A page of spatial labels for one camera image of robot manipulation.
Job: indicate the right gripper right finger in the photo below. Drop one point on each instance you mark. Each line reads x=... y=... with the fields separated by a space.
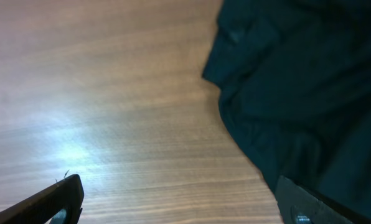
x=310 y=205

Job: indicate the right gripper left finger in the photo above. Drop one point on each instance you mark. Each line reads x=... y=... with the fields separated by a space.
x=59 y=203

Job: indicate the black garment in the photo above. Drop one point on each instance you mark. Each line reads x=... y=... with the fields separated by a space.
x=295 y=95

